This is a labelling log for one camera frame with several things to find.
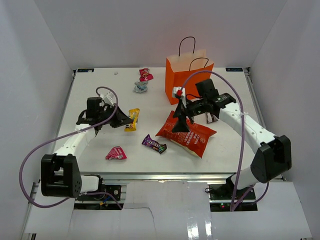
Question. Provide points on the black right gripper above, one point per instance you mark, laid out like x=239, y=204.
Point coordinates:
x=181, y=112

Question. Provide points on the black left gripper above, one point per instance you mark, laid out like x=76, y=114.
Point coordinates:
x=121, y=119

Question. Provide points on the yellow snack packet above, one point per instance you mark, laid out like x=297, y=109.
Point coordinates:
x=134, y=116

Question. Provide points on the pink candy packet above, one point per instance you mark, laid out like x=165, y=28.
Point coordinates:
x=116, y=153

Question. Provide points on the purple M&M's packet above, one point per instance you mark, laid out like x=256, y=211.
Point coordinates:
x=154, y=145

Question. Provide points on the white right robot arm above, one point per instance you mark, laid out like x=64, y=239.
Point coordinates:
x=272, y=153

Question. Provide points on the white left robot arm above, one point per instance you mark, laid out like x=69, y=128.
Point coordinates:
x=60, y=174

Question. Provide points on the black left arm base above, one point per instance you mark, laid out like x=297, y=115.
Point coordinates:
x=114, y=190

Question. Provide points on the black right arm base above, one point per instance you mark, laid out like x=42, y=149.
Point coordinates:
x=220, y=192

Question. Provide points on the large red chips bag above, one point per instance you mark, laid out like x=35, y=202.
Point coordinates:
x=195, y=141

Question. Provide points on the orange paper bag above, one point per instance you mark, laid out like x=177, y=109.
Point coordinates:
x=180, y=66

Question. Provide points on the brown chocolate snack packet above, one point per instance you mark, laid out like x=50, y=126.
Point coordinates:
x=210, y=118

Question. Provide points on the silver blue candy wrapper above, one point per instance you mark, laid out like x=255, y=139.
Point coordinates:
x=140, y=86

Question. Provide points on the red candy wrapper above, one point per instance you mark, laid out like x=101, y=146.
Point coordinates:
x=145, y=75

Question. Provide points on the white front cover board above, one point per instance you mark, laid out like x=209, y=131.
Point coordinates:
x=175, y=211

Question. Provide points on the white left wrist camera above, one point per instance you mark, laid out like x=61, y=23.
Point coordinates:
x=108, y=98

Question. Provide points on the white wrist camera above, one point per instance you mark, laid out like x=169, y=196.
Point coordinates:
x=108, y=98
x=179, y=93

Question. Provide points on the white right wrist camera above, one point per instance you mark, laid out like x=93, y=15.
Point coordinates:
x=179, y=93

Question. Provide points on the aluminium front table rail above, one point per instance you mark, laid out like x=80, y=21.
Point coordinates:
x=125, y=178

